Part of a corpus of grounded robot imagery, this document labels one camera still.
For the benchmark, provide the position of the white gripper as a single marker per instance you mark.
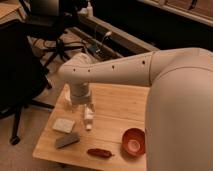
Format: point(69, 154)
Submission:
point(80, 94)

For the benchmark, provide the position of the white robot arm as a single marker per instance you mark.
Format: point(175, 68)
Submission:
point(179, 107)

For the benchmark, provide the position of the red ceramic bowl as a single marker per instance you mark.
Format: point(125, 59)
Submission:
point(133, 142)

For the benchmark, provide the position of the white square sponge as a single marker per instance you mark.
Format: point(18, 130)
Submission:
point(63, 125)

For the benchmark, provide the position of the grey wedge block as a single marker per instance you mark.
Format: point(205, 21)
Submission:
point(67, 140)

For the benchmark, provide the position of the dark red sausage toy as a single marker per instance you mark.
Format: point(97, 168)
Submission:
point(100, 153)

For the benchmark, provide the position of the small blue floor device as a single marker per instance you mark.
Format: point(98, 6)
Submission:
point(94, 49)

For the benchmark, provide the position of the black office chair near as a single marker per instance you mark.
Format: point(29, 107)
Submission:
point(22, 77)

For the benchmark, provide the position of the black office chair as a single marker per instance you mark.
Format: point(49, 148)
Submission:
point(48, 20)
point(22, 77)

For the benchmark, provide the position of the black office chair far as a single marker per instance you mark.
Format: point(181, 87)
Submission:
point(48, 20)

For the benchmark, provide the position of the white spray bottle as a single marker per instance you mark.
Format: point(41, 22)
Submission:
point(89, 9)

